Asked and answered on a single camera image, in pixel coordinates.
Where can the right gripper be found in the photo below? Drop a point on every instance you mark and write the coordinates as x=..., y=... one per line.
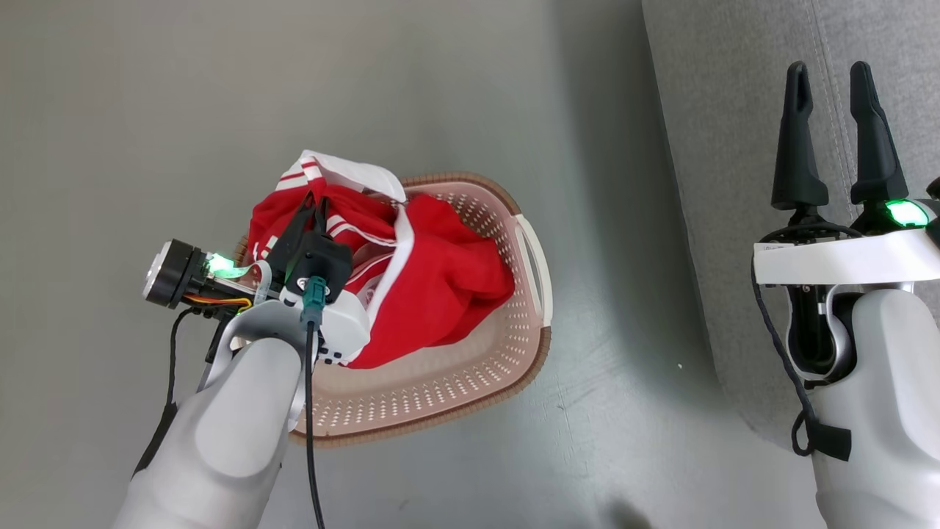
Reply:
x=844, y=261

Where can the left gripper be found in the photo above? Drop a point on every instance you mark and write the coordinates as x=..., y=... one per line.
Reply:
x=345, y=327

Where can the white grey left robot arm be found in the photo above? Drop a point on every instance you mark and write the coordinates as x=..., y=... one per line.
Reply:
x=228, y=433

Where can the grey fabric sofa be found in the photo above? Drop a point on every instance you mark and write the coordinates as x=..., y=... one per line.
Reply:
x=720, y=147

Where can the red white striped jersey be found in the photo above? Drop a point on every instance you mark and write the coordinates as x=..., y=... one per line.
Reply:
x=352, y=220

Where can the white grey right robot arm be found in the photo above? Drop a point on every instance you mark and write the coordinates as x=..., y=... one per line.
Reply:
x=888, y=411

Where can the pink perforated laundry basket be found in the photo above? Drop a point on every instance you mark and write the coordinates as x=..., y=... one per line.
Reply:
x=440, y=389

